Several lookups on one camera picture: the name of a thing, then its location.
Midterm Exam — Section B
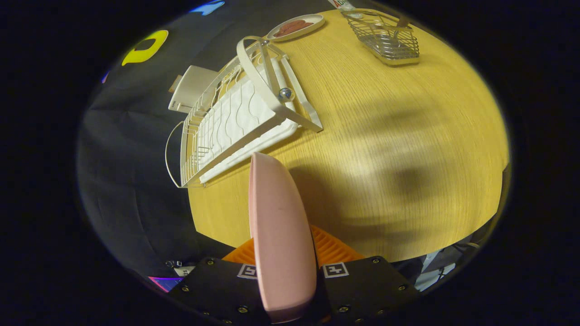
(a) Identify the pink plate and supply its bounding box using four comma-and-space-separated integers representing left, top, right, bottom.
248, 152, 318, 324

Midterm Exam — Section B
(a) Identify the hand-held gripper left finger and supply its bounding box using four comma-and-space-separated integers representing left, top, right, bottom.
170, 239, 272, 324

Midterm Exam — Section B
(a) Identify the white wire dish rack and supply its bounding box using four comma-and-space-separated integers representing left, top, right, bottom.
165, 36, 323, 188

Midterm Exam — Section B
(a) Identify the white toaster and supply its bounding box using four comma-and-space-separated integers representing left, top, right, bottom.
169, 66, 218, 114

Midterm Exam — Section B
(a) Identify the silver wire basket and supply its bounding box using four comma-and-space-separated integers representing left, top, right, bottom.
341, 8, 420, 66

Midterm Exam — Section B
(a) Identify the black backdrop cloth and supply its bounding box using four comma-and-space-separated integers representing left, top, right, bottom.
77, 0, 345, 281

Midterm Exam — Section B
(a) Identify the beige round food plate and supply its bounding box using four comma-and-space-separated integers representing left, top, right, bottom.
266, 14, 325, 42

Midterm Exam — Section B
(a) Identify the white green-label drink bottle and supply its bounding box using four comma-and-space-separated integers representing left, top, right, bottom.
327, 0, 363, 19

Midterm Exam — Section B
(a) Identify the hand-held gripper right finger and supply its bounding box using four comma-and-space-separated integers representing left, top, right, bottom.
310, 225, 420, 324

